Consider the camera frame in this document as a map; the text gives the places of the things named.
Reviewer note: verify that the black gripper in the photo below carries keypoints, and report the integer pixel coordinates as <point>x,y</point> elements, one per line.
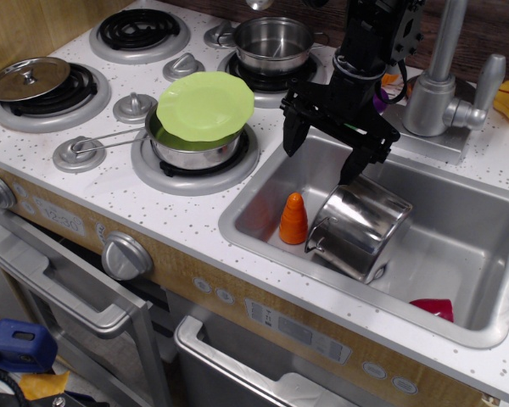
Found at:
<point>344,110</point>

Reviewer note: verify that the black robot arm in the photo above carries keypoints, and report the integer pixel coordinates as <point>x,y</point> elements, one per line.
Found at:
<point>378,35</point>

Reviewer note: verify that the overturned steel pot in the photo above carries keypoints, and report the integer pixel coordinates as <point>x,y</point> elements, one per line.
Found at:
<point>358,228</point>

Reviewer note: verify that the steel pot on burner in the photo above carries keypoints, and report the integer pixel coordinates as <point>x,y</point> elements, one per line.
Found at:
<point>273,46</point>

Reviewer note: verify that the silver sink basin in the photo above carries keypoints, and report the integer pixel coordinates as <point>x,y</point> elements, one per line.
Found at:
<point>457,246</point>

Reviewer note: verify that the steel pot lid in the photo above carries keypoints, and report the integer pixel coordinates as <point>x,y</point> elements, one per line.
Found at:
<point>32,78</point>

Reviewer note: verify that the purple toy piece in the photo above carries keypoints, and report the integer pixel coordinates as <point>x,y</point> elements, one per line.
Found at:
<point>380,99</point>

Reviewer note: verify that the back right burner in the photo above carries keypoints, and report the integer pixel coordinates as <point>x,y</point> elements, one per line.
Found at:
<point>270,90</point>

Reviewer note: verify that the burner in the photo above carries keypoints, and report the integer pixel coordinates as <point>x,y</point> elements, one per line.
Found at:
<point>82,96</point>
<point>167,178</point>
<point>139,36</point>
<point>270,90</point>

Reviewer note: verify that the orange toy piece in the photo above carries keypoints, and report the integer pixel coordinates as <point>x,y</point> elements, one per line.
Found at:
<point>389,79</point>

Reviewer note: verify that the orange toy carrot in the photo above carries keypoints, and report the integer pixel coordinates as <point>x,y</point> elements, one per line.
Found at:
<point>293,227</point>

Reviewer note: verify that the silver toy faucet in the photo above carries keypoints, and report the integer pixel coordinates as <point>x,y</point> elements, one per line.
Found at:
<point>435,122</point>

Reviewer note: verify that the green plastic plate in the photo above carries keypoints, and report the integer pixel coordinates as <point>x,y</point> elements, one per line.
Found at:
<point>205,106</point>

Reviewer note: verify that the grey stove knob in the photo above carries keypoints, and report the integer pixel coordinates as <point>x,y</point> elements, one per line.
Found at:
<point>220,36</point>
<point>133,109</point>
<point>181,67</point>
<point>78,155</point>

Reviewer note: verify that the front right burner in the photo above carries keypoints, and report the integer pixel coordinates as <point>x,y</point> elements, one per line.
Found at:
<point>167,178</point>

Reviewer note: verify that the red toy piece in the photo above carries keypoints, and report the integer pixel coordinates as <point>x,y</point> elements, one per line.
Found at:
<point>441,307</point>

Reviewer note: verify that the back left burner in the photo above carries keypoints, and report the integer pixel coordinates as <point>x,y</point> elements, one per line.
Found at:
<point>139,36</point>

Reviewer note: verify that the front left burner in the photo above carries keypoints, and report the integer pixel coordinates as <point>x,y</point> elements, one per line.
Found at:
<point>82,96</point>

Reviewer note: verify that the blue clamp tool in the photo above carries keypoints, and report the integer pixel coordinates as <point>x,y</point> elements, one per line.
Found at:
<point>26,347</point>

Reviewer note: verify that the yellow cloth piece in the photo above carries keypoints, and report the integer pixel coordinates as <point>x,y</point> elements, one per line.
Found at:
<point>42,385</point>

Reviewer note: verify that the steel saucepan with handle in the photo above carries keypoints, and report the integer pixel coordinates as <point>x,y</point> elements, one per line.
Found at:
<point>187,155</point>

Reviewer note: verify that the dishwasher door with handle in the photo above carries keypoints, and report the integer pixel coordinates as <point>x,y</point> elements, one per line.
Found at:
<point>225,365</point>

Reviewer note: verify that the oven door with handle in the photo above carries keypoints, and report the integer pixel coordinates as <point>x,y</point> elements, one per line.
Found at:
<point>103,331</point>

